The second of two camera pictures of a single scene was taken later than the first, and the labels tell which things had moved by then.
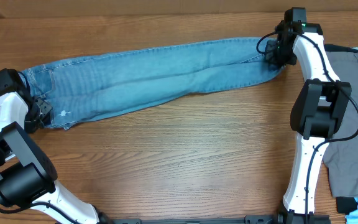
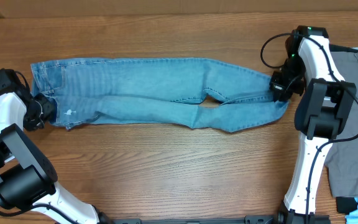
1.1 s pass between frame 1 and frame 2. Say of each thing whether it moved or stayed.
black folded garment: stayed
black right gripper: moved
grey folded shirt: stayed
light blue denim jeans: moved
